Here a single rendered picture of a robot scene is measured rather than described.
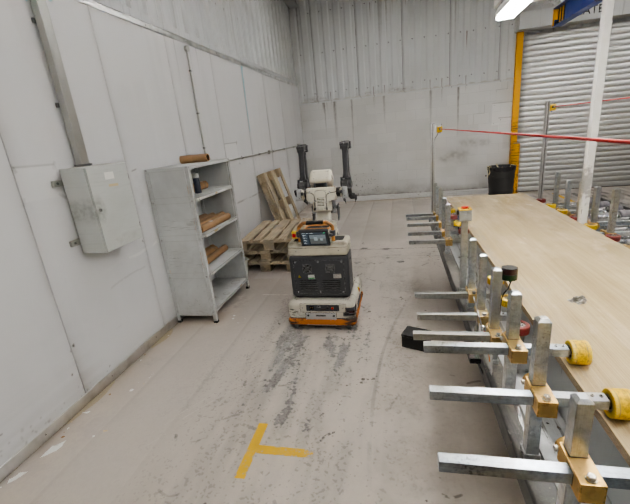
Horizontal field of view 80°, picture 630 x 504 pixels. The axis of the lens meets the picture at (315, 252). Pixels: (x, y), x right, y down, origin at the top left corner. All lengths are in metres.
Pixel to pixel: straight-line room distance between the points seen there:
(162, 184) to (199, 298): 1.15
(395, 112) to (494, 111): 2.14
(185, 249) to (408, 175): 6.76
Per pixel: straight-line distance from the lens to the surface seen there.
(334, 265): 3.30
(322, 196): 3.51
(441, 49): 9.62
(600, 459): 1.57
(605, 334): 1.80
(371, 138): 9.47
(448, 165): 9.58
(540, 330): 1.21
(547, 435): 1.70
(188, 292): 3.96
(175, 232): 3.79
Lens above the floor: 1.71
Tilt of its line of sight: 17 degrees down
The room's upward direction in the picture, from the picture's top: 6 degrees counter-clockwise
